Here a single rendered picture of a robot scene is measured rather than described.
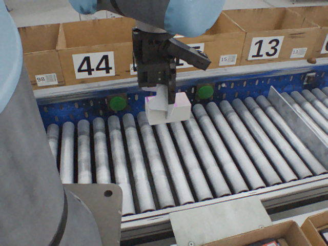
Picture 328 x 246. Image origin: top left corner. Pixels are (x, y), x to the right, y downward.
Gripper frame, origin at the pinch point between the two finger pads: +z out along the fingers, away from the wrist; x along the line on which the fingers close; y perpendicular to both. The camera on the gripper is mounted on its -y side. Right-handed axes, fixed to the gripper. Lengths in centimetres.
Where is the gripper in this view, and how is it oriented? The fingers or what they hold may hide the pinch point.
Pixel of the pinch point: (166, 105)
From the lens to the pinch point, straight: 67.0
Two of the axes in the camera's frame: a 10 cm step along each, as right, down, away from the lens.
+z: 0.0, 7.6, 6.5
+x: 2.2, 6.4, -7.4
